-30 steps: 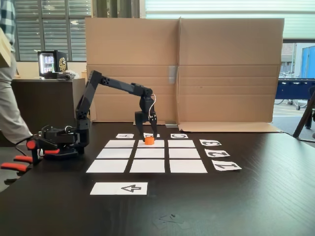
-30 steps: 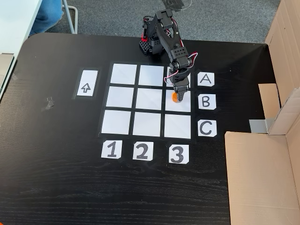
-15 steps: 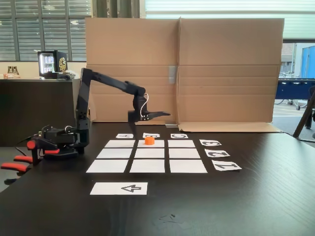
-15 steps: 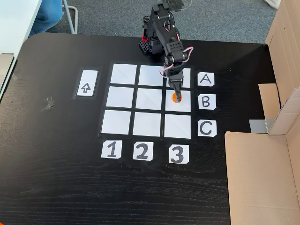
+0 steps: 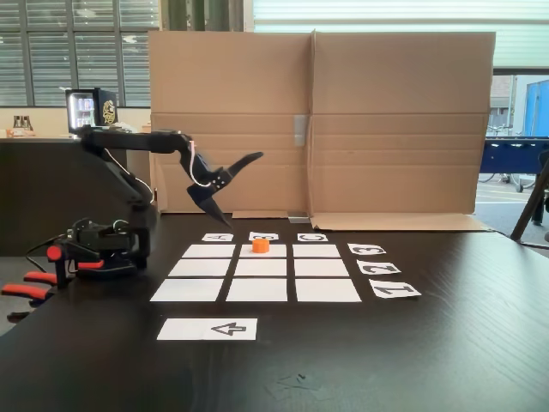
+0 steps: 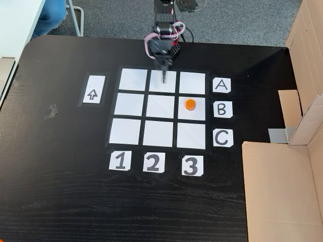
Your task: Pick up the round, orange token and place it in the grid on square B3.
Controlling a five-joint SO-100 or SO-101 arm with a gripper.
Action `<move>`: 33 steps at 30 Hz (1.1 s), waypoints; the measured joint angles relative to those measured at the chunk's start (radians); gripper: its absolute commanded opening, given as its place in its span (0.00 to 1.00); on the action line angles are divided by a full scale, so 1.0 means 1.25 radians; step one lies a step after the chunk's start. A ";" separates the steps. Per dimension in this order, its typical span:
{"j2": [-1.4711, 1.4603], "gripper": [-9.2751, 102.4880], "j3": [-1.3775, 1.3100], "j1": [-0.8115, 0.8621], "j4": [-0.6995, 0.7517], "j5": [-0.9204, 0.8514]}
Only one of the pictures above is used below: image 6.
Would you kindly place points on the white nine-square grid sheet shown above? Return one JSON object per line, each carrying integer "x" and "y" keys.
{"x": 131, "y": 106}

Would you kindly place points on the paper label letter A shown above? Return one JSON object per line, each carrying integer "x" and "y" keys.
{"x": 227, "y": 82}

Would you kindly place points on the white arrow paper sheet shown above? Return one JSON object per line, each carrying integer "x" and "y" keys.
{"x": 97, "y": 83}

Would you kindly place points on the paper label letter B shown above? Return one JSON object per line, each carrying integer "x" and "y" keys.
{"x": 229, "y": 113}

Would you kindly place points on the paper label number 3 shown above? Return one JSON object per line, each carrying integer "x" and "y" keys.
{"x": 185, "y": 159}

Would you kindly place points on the paper label letter C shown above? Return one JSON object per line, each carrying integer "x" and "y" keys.
{"x": 230, "y": 133}

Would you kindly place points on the paper label number 2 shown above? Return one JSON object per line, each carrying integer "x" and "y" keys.
{"x": 146, "y": 169}

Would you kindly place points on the paper label number 1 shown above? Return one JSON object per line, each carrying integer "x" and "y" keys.
{"x": 112, "y": 166}

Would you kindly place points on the person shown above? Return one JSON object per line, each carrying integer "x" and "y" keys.
{"x": 48, "y": 17}

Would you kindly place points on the clear tape piece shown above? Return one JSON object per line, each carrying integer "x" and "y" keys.
{"x": 51, "y": 112}

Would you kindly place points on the brown cardboard screen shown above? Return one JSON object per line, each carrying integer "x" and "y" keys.
{"x": 277, "y": 189}
{"x": 308, "y": 50}

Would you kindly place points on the white table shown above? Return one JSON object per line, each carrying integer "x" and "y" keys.
{"x": 15, "y": 25}

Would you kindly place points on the grey metal tube frame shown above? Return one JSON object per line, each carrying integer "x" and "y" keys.
{"x": 75, "y": 17}

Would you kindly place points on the grey duct tape strip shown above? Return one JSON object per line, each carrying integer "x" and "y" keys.
{"x": 277, "y": 135}

